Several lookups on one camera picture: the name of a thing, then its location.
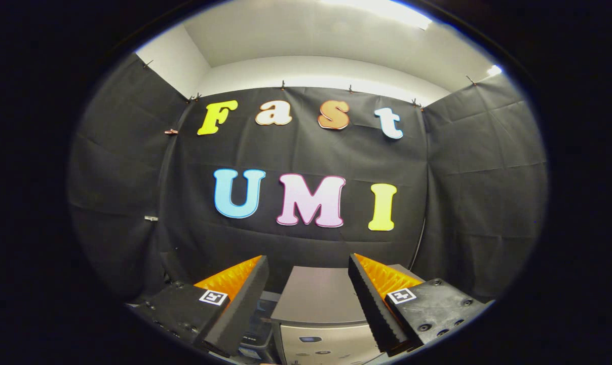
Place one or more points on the black backdrop cloth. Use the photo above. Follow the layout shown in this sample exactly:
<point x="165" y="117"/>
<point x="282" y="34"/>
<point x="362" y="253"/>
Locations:
<point x="306" y="243"/>

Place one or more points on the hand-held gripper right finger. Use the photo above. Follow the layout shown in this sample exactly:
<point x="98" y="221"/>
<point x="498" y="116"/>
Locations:
<point x="369" y="309"/>

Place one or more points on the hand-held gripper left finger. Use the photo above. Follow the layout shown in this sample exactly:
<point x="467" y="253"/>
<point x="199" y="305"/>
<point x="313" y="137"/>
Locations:
<point x="245" y="309"/>

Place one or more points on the grey appliance cabinet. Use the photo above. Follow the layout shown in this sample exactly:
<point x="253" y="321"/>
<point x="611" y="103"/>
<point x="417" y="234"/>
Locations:
<point x="316" y="294"/>

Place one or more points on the small ceiling light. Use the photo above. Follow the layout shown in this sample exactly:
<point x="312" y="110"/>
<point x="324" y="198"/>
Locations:
<point x="494" y="70"/>

